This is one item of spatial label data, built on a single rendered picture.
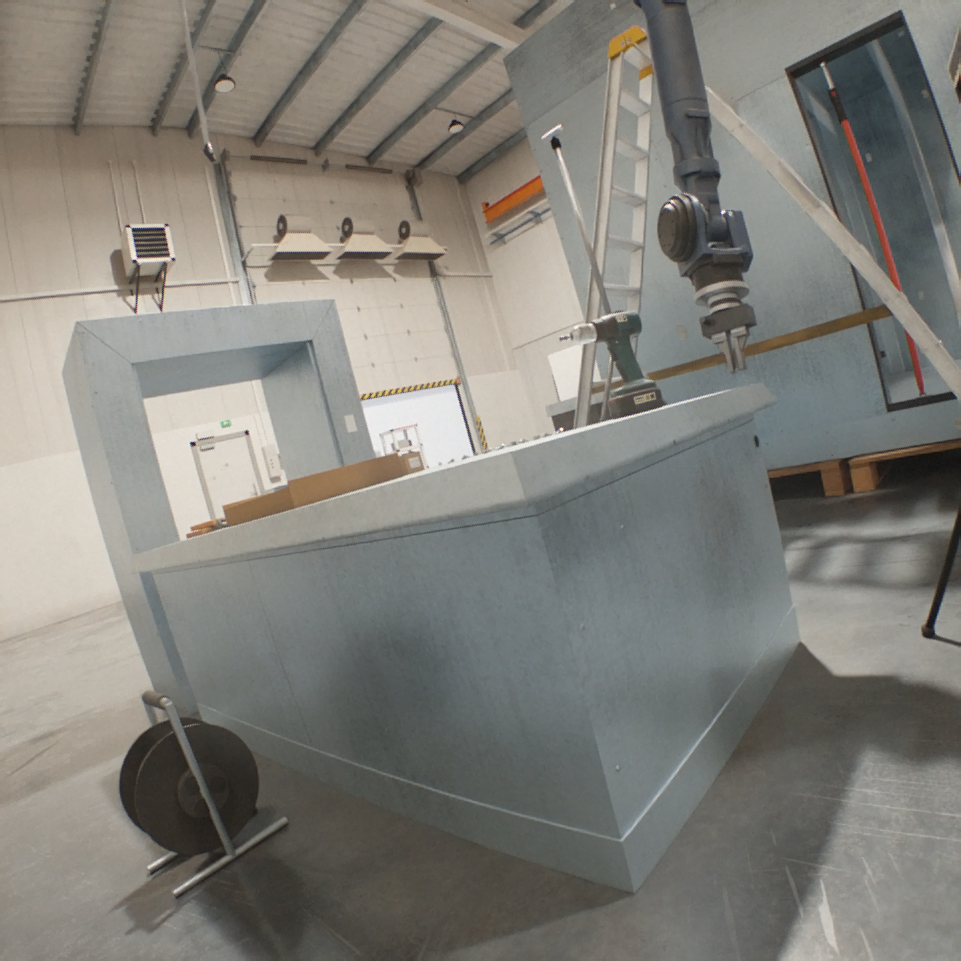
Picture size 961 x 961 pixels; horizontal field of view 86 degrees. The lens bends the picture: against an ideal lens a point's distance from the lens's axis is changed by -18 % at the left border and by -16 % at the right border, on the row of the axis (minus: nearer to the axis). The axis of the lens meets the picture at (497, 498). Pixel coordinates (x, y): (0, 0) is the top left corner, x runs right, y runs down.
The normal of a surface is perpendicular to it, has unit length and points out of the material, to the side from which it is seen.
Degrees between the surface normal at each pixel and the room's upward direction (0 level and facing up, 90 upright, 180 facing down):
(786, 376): 90
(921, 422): 90
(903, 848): 0
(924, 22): 90
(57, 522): 90
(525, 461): 67
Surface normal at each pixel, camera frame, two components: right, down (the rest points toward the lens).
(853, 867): -0.26, -0.96
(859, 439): -0.69, 0.25
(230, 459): 0.68, -0.13
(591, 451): 0.56, -0.50
